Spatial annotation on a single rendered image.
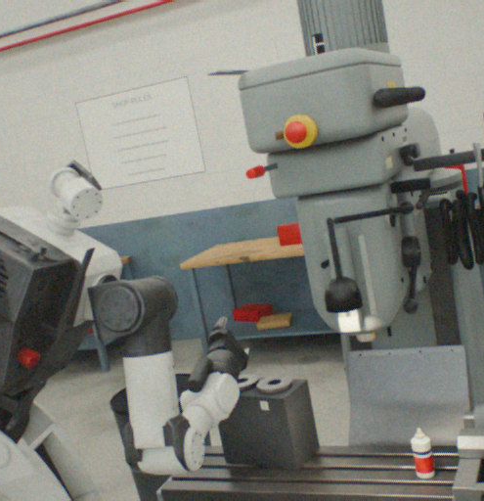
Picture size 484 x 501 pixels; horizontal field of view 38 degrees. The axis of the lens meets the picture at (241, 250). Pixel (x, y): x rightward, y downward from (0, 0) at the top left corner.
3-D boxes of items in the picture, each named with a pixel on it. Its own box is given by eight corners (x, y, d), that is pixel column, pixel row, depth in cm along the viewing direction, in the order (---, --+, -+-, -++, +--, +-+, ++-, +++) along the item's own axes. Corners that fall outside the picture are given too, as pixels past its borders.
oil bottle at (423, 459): (433, 478, 154) (426, 432, 153) (415, 478, 156) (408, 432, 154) (436, 470, 158) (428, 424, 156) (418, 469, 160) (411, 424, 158)
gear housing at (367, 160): (388, 183, 136) (379, 131, 134) (271, 201, 145) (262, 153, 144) (414, 164, 166) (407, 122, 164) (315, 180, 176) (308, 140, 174)
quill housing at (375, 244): (406, 336, 145) (381, 182, 140) (311, 341, 153) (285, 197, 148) (418, 308, 162) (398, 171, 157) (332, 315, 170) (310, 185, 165)
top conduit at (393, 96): (394, 106, 126) (390, 86, 125) (371, 111, 128) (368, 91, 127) (426, 100, 167) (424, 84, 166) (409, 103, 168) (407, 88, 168)
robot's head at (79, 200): (61, 228, 129) (77, 184, 126) (39, 205, 136) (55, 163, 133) (92, 233, 133) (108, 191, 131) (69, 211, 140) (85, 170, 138)
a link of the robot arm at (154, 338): (152, 358, 120) (143, 279, 121) (106, 361, 123) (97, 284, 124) (180, 347, 131) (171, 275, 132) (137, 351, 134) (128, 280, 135)
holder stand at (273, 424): (297, 471, 169) (283, 392, 166) (224, 461, 182) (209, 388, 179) (320, 448, 179) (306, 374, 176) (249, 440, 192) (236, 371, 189)
